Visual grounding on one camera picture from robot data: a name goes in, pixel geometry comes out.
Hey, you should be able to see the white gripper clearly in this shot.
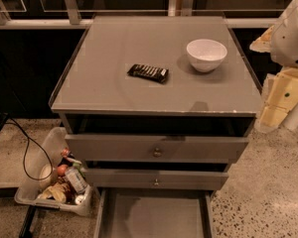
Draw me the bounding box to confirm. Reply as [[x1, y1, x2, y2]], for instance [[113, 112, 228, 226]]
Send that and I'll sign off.
[[259, 0, 298, 128]]

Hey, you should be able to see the black rxbar chocolate bar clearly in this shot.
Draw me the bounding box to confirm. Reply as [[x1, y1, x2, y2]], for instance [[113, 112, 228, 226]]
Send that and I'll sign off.
[[127, 63, 169, 83]]

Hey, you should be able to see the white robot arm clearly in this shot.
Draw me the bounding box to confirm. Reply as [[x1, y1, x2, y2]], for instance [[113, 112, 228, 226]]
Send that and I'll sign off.
[[258, 0, 298, 130]]

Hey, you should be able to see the grey drawer cabinet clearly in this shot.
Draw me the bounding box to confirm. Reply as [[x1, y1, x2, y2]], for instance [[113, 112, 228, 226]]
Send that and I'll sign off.
[[48, 15, 263, 238]]

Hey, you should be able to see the grey top drawer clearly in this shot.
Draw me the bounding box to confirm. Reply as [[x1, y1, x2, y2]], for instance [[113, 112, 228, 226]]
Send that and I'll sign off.
[[66, 134, 248, 164]]

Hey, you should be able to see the grey open bottom drawer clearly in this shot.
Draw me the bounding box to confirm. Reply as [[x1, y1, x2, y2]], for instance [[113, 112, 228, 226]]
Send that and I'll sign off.
[[93, 188, 216, 238]]

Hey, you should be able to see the grey middle drawer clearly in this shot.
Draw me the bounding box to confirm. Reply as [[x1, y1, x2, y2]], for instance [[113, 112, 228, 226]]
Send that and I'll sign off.
[[85, 169, 228, 190]]

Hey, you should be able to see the white ceramic bowl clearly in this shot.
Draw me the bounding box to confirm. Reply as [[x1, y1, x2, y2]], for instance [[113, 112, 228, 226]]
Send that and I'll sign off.
[[186, 39, 227, 72]]

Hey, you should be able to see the silver can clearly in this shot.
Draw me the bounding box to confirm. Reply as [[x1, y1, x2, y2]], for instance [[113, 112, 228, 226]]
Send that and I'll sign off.
[[65, 167, 87, 194]]

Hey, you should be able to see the red apple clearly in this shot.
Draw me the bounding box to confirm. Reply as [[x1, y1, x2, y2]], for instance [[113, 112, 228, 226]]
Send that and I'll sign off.
[[57, 165, 69, 177]]

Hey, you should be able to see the clear plastic bin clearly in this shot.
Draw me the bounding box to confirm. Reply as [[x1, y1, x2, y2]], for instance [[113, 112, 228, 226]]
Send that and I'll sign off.
[[15, 127, 91, 216]]

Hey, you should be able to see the yellow snack bag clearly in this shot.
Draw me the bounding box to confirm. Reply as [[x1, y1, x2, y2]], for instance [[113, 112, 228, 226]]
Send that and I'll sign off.
[[38, 182, 71, 203]]

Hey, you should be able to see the metal railing frame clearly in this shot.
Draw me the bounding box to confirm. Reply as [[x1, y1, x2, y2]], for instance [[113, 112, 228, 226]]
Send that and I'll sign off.
[[0, 0, 291, 29]]

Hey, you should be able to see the black cable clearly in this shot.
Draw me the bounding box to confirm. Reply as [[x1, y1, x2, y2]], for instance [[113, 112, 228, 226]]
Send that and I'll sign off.
[[0, 106, 55, 181]]

